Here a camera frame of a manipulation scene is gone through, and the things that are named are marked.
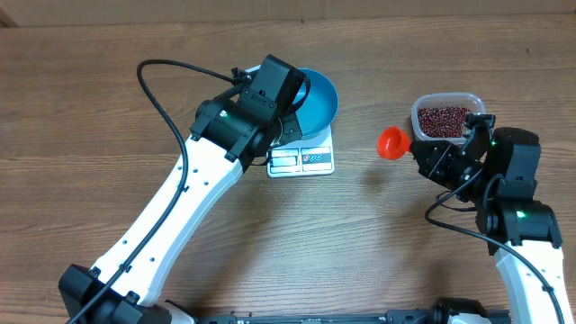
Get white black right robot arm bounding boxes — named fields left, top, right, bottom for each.
left=409, top=127, right=573, bottom=323

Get clear plastic bean container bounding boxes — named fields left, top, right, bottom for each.
left=410, top=92, right=486, bottom=146

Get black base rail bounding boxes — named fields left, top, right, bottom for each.
left=166, top=296, right=513, bottom=324

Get teal blue bowl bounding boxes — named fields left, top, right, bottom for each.
left=294, top=67, right=339, bottom=140

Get red adzuki beans in container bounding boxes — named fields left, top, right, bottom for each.
left=417, top=105, right=471, bottom=139

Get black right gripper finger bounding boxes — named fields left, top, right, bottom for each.
left=409, top=140, right=438, bottom=158
left=414, top=155, right=432, bottom=176

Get orange measuring scoop blue handle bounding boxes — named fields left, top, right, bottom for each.
left=376, top=126, right=410, bottom=160

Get white digital kitchen scale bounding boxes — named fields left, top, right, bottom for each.
left=266, top=127, right=336, bottom=178

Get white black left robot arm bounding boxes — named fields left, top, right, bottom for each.
left=58, top=55, right=311, bottom=323

